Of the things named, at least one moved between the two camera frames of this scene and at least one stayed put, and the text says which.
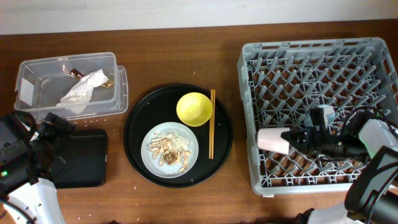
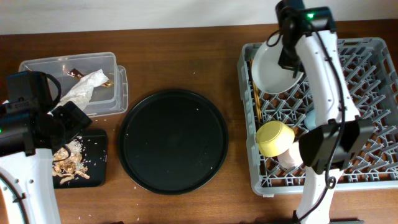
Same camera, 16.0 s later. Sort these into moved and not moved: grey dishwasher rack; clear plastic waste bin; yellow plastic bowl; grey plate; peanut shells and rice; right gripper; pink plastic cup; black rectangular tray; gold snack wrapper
Moved: grey plate; pink plastic cup; peanut shells and rice; right gripper; yellow plastic bowl
Not moved: clear plastic waste bin; black rectangular tray; gold snack wrapper; grey dishwasher rack
